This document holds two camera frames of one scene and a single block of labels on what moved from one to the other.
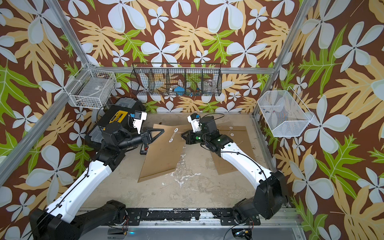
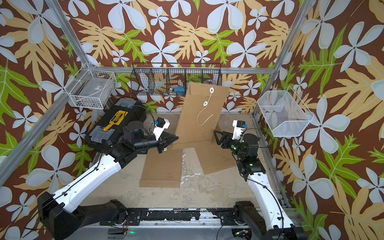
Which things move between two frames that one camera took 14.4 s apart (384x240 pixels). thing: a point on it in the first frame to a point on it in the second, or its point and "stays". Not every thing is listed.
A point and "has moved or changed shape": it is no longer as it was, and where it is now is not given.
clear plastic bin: [285, 114] stays
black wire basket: [176, 79] stays
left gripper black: [145, 137] to [165, 137]
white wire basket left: [91, 88] stays
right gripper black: [190, 139] to [224, 139]
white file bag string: [175, 130] has moved or changed shape
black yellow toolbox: [120, 113] stays
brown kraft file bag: [164, 153] to [202, 106]
